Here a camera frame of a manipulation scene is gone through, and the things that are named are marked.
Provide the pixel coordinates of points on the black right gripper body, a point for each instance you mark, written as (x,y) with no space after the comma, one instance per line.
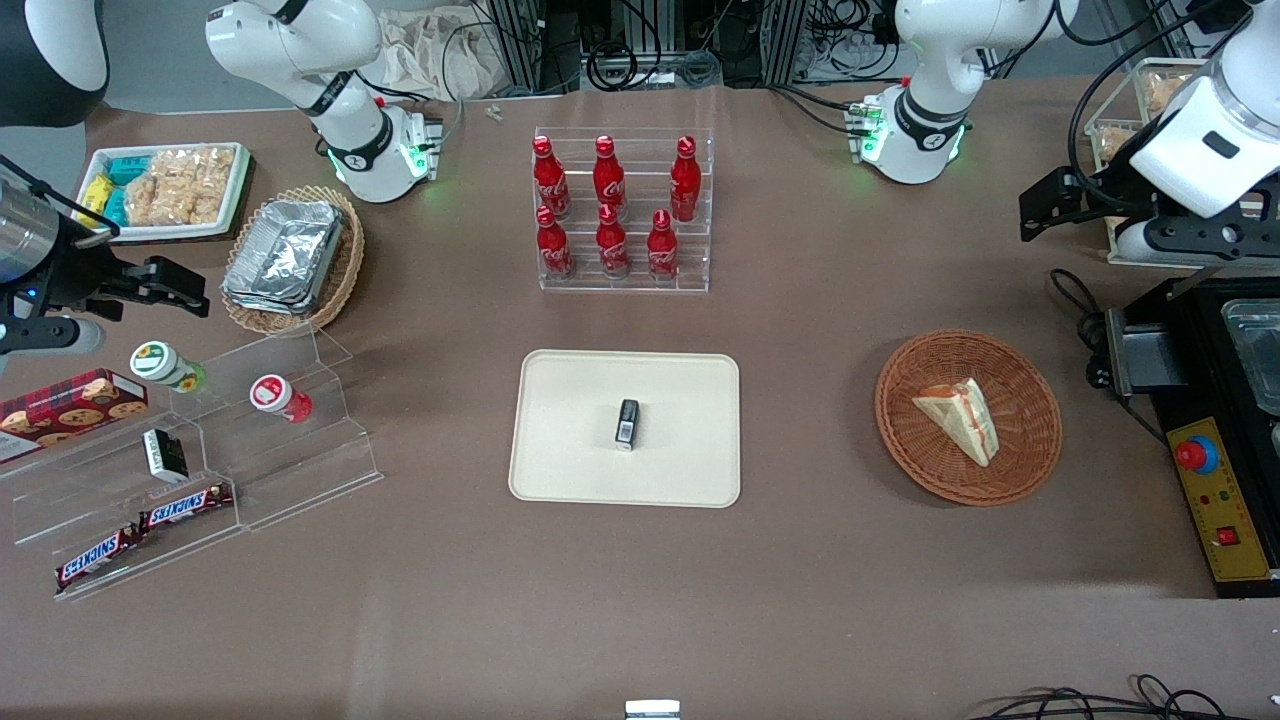
(72,272)

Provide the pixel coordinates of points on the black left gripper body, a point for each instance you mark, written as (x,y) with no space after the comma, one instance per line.
(1112,189)

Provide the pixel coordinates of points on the triangular sandwich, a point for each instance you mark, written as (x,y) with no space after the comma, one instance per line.
(962,415)

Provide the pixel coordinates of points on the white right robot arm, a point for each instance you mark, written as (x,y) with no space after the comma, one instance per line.
(362,150)

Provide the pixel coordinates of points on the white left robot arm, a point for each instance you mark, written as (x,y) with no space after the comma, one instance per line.
(925,125)

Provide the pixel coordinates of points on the white rectangular snack tray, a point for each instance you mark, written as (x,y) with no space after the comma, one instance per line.
(165,232)

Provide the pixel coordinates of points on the oval light wicker basket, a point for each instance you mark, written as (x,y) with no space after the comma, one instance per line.
(345,270)

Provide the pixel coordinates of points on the round brown wicker basket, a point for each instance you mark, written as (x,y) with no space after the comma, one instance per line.
(925,450)

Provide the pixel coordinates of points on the beige plastic tray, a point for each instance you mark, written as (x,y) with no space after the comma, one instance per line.
(570,430)

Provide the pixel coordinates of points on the fried snack bag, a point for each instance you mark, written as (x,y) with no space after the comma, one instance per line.
(1165,90)
(1112,142)

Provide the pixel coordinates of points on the green cup with sunflower lid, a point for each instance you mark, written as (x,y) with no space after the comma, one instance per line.
(160,363)

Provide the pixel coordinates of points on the teal snack packet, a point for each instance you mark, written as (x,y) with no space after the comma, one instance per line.
(127,168)
(116,207)

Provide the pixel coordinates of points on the yellow snack packet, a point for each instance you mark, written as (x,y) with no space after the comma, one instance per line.
(94,195)

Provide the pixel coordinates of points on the rice cracker snack bags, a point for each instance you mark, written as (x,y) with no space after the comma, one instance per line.
(180,185)

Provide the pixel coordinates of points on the stacked aluminium foil containers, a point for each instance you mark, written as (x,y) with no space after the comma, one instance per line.
(285,255)

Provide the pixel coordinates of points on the red cookie box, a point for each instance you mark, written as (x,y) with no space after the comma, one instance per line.
(70,410)

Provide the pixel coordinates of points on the red cup with white lid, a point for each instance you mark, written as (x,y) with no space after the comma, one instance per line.
(275,395)

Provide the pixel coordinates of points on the black and white small box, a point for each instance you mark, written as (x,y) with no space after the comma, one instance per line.
(165,455)

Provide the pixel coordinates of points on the Snickers chocolate bar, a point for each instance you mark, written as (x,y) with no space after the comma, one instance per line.
(98,557)
(185,506)

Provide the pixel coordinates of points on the clear acrylic stepped shelf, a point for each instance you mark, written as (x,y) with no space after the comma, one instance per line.
(290,470)

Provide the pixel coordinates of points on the clear container in machine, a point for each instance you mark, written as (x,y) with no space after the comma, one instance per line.
(1260,355)

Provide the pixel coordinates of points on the black machine with yellow panel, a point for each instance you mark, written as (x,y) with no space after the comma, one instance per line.
(1200,400)

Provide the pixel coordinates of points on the red emergency stop button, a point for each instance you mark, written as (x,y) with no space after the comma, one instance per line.
(1193,455)

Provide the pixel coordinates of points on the beige cloth bag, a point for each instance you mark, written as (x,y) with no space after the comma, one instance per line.
(430,55)

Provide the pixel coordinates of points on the red cola bottle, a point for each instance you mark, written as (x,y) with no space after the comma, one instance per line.
(554,248)
(662,250)
(612,245)
(549,180)
(685,185)
(609,180)

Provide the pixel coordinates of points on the clear acrylic bottle rack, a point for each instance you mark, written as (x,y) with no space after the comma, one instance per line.
(630,275)

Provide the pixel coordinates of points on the small black box with barcode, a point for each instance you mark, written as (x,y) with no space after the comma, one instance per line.
(627,425)

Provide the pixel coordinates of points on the small white device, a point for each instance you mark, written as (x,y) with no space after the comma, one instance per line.
(652,710)

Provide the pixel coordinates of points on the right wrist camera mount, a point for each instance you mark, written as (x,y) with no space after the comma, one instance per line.
(55,335)

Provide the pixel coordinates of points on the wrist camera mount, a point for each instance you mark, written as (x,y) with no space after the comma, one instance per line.
(55,335)
(1200,235)

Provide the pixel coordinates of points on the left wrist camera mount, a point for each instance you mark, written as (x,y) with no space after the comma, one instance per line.
(1200,235)

